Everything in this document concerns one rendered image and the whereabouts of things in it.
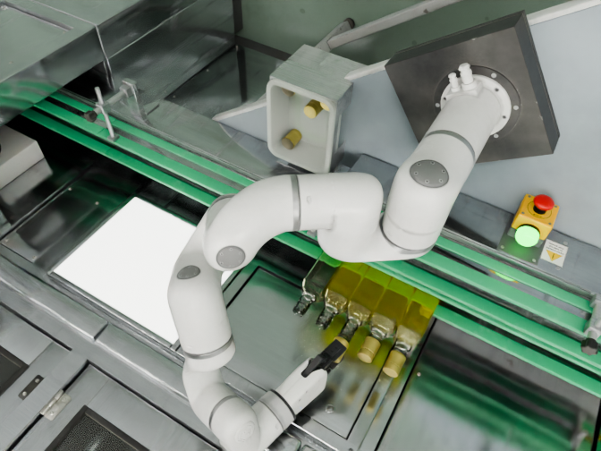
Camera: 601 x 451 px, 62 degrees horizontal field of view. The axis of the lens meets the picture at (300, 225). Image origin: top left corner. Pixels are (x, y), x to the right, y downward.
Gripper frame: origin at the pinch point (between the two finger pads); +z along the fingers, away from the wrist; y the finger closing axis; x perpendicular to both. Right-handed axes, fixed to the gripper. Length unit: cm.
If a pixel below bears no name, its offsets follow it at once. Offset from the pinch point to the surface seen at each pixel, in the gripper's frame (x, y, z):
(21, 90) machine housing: 103, 17, -12
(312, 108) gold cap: 37, 28, 29
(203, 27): 122, 0, 60
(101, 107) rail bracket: 84, 16, 0
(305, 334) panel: 11.6, -12.6, 3.8
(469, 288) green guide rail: -11.6, 6.2, 30.2
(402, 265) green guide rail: 2.3, 6.4, 24.2
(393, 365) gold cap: -10.4, 1.9, 6.2
